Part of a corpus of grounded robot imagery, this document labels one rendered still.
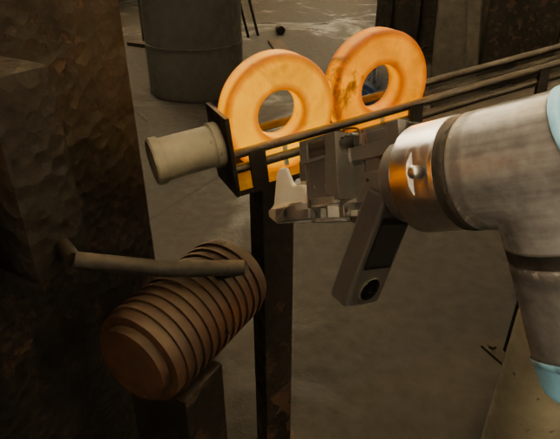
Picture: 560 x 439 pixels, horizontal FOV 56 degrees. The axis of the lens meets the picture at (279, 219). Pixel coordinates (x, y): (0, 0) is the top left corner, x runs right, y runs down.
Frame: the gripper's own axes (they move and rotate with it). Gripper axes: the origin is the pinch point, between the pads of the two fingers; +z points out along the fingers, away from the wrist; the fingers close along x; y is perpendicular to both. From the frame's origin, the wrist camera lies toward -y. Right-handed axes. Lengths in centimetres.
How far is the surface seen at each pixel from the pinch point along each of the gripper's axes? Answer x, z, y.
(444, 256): -105, 55, -10
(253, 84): -0.1, 4.1, 16.8
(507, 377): -41.1, -2.1, -25.7
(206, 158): 4.3, 8.7, 8.2
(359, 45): -13.5, -1.2, 22.3
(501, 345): -85, 25, -31
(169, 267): 9.4, 9.8, -4.9
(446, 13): -190, 107, 107
